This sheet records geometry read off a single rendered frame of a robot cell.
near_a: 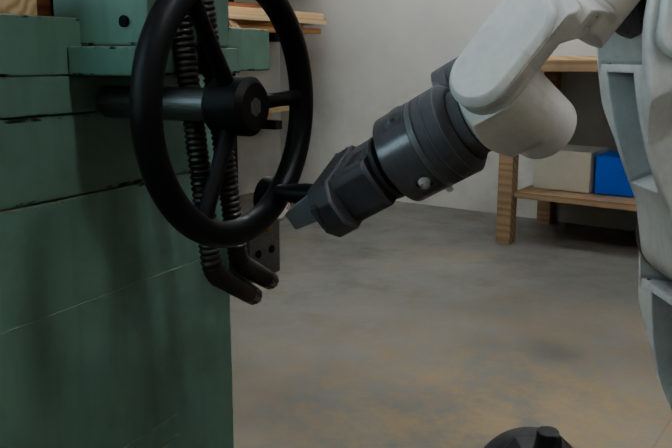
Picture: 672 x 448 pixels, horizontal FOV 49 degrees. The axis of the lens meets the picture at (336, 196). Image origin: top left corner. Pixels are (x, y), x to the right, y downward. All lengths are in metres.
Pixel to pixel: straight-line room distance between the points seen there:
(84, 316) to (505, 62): 0.54
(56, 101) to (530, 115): 0.48
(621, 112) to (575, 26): 0.46
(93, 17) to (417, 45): 3.65
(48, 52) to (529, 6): 0.48
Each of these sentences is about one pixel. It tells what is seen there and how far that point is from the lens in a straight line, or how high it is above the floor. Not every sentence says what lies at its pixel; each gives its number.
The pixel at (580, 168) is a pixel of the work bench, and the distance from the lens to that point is 3.57.
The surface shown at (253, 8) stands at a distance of 4.11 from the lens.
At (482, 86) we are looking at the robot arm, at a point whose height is 0.84.
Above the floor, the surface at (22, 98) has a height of 0.82.
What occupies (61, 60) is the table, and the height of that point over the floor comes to 0.86.
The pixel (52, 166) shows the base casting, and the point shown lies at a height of 0.75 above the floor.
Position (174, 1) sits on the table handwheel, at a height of 0.91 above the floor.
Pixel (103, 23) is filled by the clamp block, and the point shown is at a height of 0.89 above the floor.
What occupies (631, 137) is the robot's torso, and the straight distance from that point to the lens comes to 1.09.
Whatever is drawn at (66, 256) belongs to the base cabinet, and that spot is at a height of 0.65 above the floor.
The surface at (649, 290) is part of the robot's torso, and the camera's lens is 1.16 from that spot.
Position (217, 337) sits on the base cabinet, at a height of 0.47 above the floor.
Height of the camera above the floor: 0.86
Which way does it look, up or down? 11 degrees down
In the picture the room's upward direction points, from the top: straight up
